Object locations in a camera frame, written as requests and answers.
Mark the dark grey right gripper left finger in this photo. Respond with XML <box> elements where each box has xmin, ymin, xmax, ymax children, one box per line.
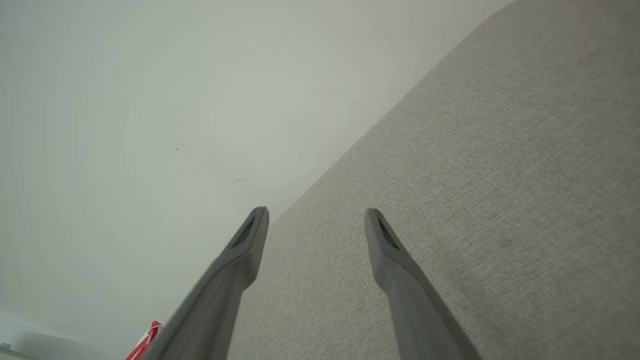
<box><xmin>142</xmin><ymin>206</ymin><xmax>270</xmax><ymax>360</ymax></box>

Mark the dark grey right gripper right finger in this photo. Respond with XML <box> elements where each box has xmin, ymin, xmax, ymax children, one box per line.
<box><xmin>364</xmin><ymin>208</ymin><xmax>483</xmax><ymax>360</ymax></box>

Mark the red garment with wide white stripe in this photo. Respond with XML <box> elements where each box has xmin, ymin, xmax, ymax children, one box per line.
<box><xmin>125</xmin><ymin>321</ymin><xmax>164</xmax><ymax>360</ymax></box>

